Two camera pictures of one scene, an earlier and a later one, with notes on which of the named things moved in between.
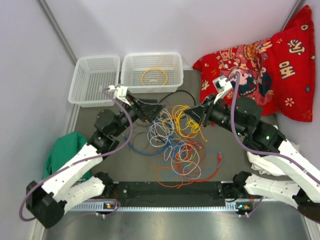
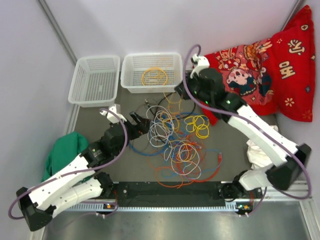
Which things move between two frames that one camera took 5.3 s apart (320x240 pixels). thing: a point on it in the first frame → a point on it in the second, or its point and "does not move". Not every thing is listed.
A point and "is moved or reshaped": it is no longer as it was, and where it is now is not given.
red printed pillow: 279,72 does not move
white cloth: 264,165 does not move
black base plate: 168,191 does not move
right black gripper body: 217,114 → 193,85
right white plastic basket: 152,72 does not move
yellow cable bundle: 192,129 is moved or reshaped
